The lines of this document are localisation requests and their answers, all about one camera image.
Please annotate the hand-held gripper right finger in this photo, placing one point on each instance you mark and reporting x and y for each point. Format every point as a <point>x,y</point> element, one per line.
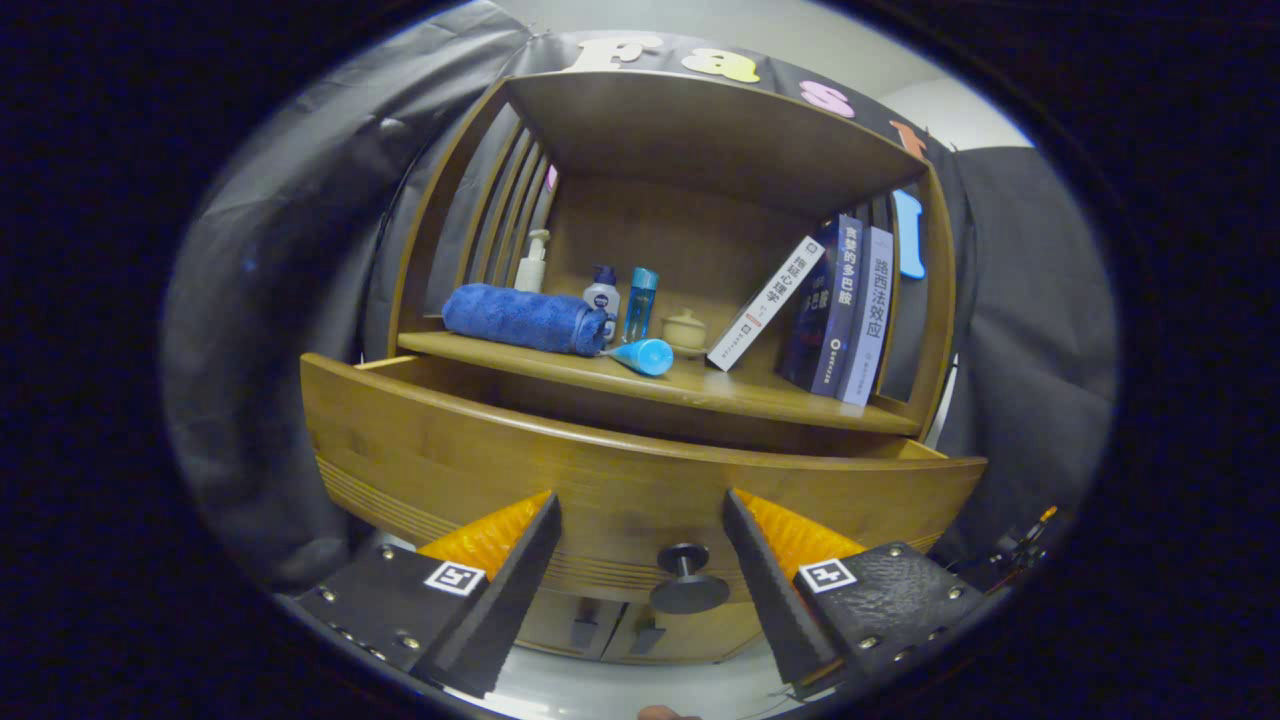
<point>775,600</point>

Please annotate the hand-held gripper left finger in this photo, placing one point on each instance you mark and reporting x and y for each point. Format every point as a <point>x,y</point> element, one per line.
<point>510,610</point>

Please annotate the wooden drawer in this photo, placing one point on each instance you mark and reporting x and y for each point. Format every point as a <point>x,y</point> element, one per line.
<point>450,460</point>

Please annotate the blue squeeze tube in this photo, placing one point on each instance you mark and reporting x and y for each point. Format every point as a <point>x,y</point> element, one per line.
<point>648,357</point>

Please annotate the wooden cabinet door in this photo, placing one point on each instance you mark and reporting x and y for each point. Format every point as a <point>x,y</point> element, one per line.
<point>560,625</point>
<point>720,635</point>

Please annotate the wooden countertop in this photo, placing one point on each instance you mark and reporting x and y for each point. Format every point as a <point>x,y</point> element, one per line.
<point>740,390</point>

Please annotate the wooden cabinet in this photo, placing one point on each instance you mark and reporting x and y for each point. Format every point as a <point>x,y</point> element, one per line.
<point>700,140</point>

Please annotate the black device with orange part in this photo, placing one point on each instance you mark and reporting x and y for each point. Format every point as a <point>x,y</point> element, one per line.
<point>1000,560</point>

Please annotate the beige lidded tea cup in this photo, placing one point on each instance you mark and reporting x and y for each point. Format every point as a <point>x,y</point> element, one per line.
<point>685,330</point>

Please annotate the blue folded towel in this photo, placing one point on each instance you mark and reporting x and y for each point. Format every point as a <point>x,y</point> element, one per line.
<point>510,318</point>

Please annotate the pale purple book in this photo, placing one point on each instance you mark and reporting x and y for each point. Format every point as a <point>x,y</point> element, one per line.
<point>868,320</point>

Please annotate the white book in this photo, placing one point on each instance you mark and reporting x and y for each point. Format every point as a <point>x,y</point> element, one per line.
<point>765,305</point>

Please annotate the dark blue book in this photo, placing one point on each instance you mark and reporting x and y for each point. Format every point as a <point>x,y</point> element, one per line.
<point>830,310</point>

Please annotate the white bottle with blue cap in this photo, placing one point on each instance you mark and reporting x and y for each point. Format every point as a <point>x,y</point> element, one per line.
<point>603,297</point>

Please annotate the clear blue bottle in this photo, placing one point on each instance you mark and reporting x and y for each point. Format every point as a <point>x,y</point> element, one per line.
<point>640,300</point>

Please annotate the white pump bottle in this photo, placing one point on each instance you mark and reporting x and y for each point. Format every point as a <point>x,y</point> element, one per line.
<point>531,272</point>

